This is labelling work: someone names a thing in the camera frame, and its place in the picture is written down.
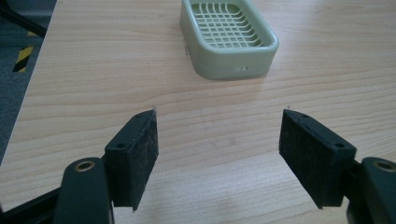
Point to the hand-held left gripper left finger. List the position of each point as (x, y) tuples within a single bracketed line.
[(130, 161)]

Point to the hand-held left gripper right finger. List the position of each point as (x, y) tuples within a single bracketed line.
[(314, 155)]

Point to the pale green plastic soap dish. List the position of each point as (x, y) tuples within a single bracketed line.
[(229, 59)]

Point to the yellow black striped floor tape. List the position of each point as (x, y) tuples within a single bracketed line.
[(22, 59)]

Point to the black metal stand leg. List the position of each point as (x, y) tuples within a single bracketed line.
[(21, 20)]

